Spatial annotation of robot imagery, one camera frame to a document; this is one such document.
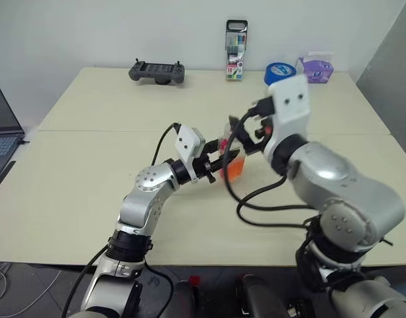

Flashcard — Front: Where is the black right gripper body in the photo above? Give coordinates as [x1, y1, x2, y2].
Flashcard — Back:
[244, 113, 274, 156]

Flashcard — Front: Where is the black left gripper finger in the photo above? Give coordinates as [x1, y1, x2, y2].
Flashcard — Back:
[211, 149, 242, 173]
[205, 137, 225, 156]

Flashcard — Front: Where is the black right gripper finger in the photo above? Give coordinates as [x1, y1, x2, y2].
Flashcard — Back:
[228, 114, 249, 136]
[236, 133, 254, 157]

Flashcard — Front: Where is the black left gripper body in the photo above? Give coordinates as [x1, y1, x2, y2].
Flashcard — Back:
[192, 142, 221, 184]

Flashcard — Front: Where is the clear bottle with orange drink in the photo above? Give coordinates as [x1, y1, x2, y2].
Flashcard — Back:
[219, 121, 248, 182]

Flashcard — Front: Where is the blue tape roll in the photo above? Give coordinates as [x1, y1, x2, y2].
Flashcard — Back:
[264, 61, 297, 89]

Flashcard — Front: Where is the marker pen pack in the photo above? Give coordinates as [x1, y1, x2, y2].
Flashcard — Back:
[225, 19, 250, 81]

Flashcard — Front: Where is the purple tissue box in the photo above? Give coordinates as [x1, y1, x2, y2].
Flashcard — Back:
[295, 51, 336, 84]

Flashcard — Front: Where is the grey handheld controller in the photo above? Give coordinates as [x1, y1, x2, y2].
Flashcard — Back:
[128, 58, 187, 86]

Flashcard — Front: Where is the dark rounded shape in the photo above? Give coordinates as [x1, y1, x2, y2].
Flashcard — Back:
[171, 280, 203, 318]
[235, 273, 286, 318]

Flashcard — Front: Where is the grey partition panel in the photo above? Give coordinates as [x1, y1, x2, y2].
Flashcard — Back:
[354, 0, 406, 133]

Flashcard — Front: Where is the grey laptop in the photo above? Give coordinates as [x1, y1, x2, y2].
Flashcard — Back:
[0, 75, 26, 182]

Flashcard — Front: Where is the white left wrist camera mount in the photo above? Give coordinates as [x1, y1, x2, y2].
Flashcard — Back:
[174, 125, 207, 185]

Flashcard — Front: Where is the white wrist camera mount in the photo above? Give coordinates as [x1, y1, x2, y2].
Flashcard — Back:
[174, 125, 207, 185]
[267, 74, 311, 156]

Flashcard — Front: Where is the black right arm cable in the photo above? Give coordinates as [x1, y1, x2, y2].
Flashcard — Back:
[222, 99, 323, 229]

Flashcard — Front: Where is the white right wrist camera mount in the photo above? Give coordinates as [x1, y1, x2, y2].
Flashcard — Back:
[267, 74, 311, 156]

